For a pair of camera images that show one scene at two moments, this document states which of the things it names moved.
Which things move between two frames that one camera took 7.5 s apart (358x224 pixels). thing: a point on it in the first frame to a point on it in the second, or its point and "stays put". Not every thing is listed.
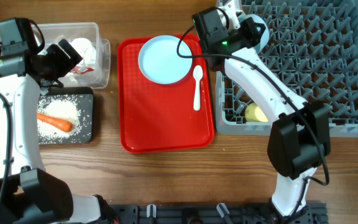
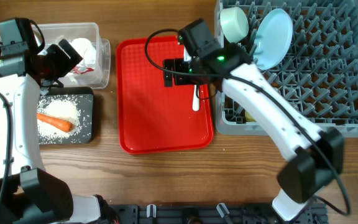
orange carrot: [62, 124] stays put
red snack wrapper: [81, 70] stays put
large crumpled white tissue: [84, 47] stays put
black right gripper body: [253, 28] to [169, 72]
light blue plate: [159, 61] to [273, 38]
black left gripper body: [64, 54] stays put
